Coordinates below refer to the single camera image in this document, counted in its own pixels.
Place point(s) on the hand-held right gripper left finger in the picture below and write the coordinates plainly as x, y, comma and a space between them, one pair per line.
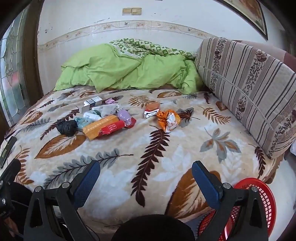
87, 183

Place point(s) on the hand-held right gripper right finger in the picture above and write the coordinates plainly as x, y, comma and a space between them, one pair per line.
205, 186

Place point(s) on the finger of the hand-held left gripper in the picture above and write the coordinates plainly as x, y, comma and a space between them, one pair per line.
11, 168

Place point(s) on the orange cardboard box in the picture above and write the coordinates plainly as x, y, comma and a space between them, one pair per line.
99, 128

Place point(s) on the red plastic basket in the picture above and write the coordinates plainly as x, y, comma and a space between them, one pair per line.
261, 197

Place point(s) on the black plastic bag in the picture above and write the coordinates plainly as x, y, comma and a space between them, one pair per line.
67, 127

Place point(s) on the teal plastic bag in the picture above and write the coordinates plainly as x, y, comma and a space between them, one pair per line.
81, 122

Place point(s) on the red paper carton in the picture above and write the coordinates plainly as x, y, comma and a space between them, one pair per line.
115, 127

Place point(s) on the white spray bottle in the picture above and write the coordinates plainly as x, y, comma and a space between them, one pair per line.
91, 116

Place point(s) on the orange wrapper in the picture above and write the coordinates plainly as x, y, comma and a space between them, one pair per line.
167, 120

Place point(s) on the purple plastic wrapper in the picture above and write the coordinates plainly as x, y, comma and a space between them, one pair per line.
123, 115

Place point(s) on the red cigarette pack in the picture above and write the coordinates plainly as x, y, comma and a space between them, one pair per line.
151, 112

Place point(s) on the leaf printed blanket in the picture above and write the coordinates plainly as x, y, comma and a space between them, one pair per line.
161, 148

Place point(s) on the white cloth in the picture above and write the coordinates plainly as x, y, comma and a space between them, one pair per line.
109, 110

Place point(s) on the grey white cigarette box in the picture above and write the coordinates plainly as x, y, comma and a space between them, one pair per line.
91, 102

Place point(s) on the pink crumpled wrapper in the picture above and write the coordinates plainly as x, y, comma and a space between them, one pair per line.
110, 101

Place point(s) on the wooden framed stained glass window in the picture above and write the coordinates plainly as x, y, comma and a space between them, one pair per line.
13, 69

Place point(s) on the striped floral cushion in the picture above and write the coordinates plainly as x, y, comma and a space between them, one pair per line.
249, 88

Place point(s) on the green quilt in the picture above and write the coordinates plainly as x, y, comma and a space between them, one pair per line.
120, 69

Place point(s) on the beige wall switch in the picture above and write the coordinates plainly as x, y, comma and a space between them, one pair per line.
126, 11
136, 11

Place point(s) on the dark framed wall picture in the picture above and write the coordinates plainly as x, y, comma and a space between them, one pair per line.
251, 16

